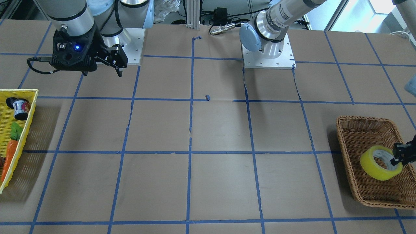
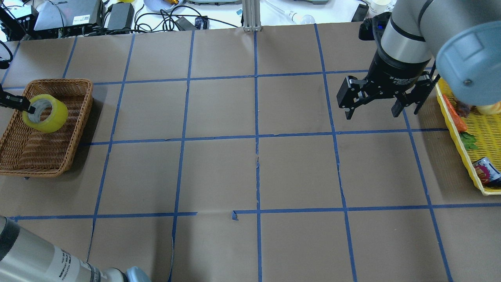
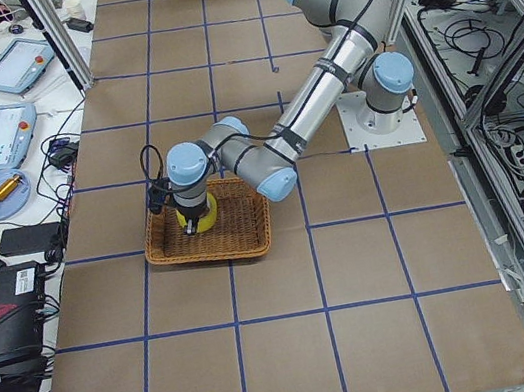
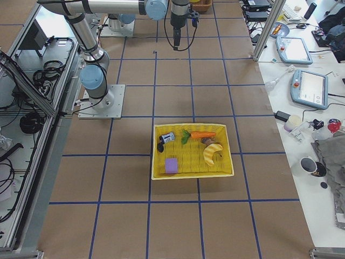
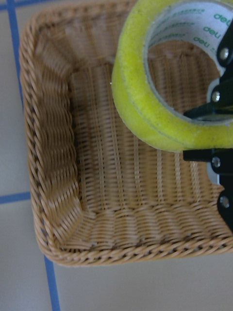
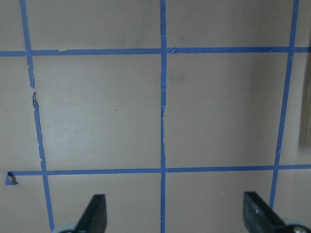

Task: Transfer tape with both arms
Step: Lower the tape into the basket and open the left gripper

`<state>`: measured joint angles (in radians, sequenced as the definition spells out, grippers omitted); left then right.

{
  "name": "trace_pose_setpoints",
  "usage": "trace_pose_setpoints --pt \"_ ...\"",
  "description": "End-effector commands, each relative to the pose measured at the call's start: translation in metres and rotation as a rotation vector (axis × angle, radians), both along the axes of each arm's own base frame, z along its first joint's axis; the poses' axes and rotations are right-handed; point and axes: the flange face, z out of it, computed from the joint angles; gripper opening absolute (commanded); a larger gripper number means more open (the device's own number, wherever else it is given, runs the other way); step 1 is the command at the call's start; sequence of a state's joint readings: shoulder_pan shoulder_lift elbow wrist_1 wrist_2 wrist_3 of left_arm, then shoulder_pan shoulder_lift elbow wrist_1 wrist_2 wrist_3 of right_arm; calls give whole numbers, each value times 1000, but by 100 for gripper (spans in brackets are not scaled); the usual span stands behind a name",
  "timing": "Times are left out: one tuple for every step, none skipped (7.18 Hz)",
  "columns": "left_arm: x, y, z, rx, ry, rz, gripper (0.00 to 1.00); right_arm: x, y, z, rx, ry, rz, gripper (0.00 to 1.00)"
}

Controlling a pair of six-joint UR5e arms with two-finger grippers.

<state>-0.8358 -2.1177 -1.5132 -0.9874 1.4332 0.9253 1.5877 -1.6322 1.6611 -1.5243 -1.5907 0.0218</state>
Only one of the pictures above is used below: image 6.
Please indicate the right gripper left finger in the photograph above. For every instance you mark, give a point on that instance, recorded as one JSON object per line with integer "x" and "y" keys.
{"x": 94, "y": 218}

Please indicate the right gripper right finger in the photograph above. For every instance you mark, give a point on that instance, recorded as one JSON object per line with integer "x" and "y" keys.
{"x": 258, "y": 217}

